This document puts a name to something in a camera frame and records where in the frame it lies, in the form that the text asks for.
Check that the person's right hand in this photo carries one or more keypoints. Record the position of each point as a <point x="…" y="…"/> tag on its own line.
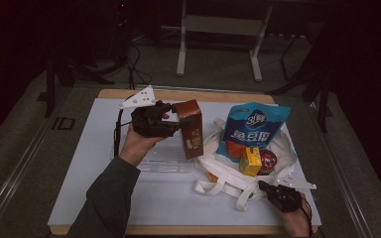
<point x="297" y="224"/>

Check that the blue snack pouch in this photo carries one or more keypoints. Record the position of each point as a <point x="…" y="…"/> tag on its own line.
<point x="254" y="129"/>

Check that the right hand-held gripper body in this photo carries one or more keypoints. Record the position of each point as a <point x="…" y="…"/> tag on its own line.
<point x="286" y="198"/>

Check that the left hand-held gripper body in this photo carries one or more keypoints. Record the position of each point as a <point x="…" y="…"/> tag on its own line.
<point x="145" y="122"/>

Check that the white tote bag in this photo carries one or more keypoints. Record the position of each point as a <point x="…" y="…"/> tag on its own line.
<point x="231" y="180"/>

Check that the brown drink carton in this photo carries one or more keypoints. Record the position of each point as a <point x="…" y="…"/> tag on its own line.
<point x="191" y="132"/>

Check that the yellow snack packet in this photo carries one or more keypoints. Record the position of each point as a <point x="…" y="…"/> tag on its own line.
<point x="250" y="163"/>

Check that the dark metal stand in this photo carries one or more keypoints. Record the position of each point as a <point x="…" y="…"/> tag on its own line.
<point x="324" y="99"/>
<point x="51" y="86"/>

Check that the white metal stand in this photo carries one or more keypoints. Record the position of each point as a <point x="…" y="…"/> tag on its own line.
<point x="221" y="24"/>

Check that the red round can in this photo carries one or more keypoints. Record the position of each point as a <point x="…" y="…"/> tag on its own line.
<point x="268" y="160"/>

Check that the clear plastic container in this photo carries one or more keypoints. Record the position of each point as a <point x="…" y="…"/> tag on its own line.
<point x="165" y="158"/>

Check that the person's left hand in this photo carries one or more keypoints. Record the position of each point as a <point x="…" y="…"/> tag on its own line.
<point x="135" y="145"/>

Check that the small orange item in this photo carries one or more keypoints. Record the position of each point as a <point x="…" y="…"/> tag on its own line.
<point x="212" y="177"/>

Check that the black rectangular floor frame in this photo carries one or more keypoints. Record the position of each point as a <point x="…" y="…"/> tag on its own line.
<point x="54" y="123"/>

